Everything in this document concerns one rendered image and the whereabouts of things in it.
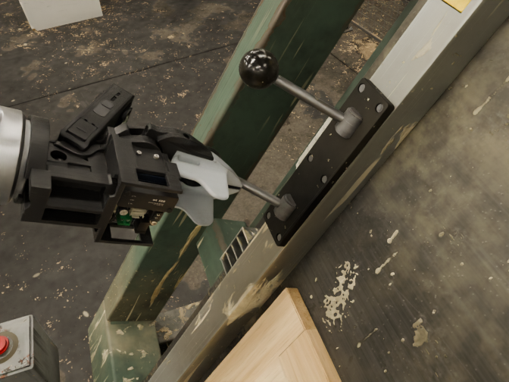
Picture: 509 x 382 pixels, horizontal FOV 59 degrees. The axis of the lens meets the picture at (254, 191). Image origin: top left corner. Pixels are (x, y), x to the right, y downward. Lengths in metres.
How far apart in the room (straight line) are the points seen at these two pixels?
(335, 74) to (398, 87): 2.93
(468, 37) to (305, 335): 0.33
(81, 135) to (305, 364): 0.33
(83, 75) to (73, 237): 1.49
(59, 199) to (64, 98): 2.96
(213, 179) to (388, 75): 0.19
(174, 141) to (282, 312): 0.25
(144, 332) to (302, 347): 0.56
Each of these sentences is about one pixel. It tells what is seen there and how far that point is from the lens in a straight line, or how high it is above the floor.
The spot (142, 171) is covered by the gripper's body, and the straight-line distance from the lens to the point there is 0.37.
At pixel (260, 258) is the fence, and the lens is 0.55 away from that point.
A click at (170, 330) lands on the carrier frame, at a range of 1.11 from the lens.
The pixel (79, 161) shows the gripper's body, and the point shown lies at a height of 1.52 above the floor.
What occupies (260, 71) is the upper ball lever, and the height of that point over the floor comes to 1.55.
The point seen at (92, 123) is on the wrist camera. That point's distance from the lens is 0.42.
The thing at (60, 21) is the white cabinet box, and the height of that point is 0.03.
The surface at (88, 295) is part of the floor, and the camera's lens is 2.17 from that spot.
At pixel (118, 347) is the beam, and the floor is 0.90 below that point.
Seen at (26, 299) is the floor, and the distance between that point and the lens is 2.27.
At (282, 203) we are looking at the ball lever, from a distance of 0.49.
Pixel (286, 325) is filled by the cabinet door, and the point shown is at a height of 1.29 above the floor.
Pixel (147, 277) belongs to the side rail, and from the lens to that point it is 0.91.
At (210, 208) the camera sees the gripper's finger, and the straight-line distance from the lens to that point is 0.46.
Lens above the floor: 1.77
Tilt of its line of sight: 47 degrees down
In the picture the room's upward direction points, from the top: straight up
